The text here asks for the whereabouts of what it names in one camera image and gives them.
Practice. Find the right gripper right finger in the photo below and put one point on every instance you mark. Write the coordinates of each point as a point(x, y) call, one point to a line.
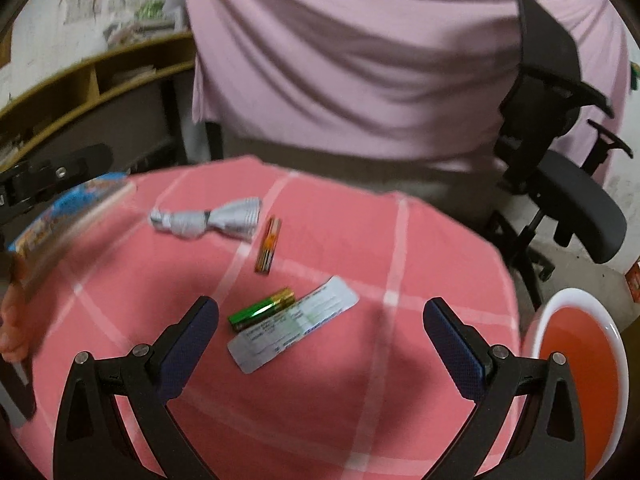
point(548, 441)

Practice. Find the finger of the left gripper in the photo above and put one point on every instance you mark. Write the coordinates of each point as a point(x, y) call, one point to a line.
point(30, 183)

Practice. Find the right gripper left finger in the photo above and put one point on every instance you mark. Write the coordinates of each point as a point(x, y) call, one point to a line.
point(91, 440)

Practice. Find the white printed paper strip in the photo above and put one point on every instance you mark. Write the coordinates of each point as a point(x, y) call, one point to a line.
point(263, 342)

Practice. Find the silver wrapper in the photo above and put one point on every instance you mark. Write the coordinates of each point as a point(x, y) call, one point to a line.
point(237, 219)

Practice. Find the blue illustrated book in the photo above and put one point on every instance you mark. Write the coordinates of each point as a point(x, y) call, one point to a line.
point(50, 235)

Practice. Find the white bin with red liner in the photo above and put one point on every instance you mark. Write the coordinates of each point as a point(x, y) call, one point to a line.
point(576, 324)

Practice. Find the pink checked tablecloth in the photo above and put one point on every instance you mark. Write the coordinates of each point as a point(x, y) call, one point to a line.
point(320, 367)

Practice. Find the small red white box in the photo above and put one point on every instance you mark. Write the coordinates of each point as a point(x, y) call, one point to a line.
point(633, 281)

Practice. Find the stack of books on shelf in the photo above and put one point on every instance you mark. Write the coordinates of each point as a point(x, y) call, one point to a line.
point(122, 34)

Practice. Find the green gold battery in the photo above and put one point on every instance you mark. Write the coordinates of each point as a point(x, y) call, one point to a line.
point(262, 309)

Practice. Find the green candy jar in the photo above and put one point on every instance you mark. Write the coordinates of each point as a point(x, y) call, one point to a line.
point(151, 10)

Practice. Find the black office chair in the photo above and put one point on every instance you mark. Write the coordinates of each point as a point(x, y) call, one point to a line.
point(543, 104)

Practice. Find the orange red battery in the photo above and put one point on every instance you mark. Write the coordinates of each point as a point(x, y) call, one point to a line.
point(268, 246)

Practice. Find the pink hanging sheet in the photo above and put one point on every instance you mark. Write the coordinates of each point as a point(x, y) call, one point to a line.
point(414, 80)

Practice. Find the wooden wall shelf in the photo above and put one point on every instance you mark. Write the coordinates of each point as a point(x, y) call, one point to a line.
point(43, 111)

